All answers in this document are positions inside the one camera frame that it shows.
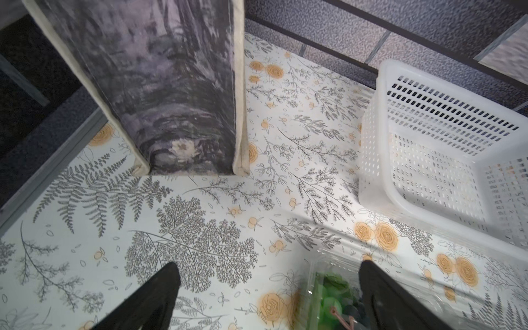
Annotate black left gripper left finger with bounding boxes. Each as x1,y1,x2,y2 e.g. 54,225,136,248
94,262,181,329

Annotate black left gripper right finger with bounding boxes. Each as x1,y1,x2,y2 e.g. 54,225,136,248
358,261,451,330

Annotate green grape bunch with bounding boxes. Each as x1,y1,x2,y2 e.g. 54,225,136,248
306,272,368,329

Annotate white plastic basket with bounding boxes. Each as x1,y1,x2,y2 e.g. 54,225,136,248
359,59,527,263

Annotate beige tote bag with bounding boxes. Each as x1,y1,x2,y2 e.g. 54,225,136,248
24,1,250,176

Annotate aluminium frame post left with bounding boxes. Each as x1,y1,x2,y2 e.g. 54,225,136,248
1,109,107,235

